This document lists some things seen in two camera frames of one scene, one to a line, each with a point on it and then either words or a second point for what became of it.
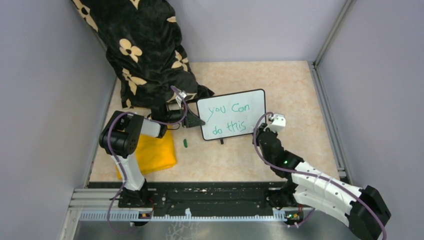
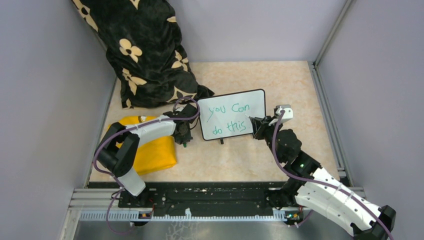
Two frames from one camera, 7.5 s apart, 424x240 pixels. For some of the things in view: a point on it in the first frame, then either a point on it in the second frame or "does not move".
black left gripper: (191, 120) to (186, 138)
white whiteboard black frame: (232, 115) does not move
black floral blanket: (143, 39) does not move
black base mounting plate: (199, 195) does not move
